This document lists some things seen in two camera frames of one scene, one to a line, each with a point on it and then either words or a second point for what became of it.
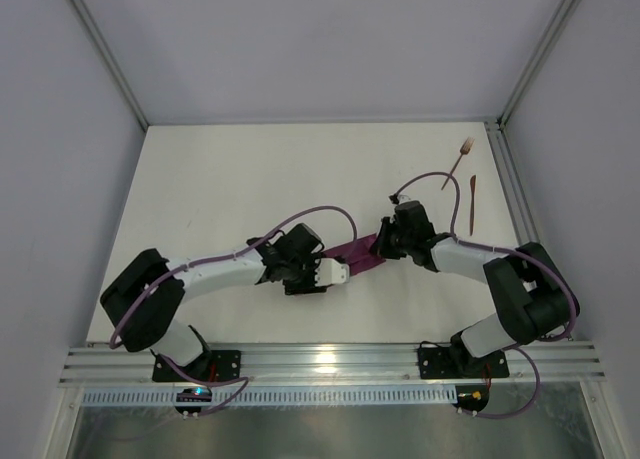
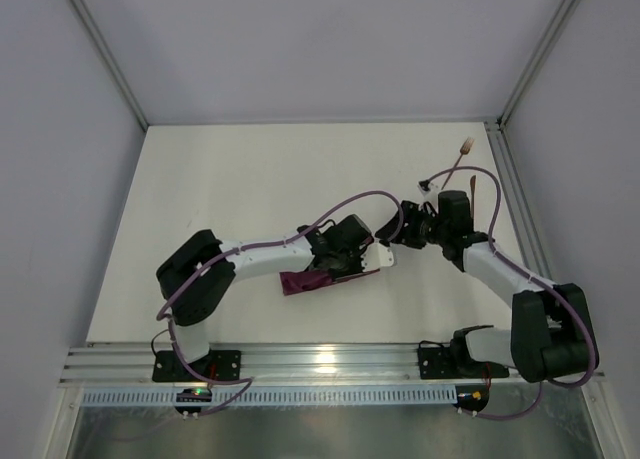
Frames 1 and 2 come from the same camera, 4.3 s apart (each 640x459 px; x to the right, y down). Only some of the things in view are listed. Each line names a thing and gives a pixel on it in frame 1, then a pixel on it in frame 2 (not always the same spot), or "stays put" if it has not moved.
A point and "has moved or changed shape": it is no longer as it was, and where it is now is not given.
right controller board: (472, 397) stays put
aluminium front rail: (325, 365) stays put
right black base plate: (459, 363) stays put
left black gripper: (304, 283) -> (345, 264)
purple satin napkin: (358, 254) has moved or changed shape
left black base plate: (214, 365) stays put
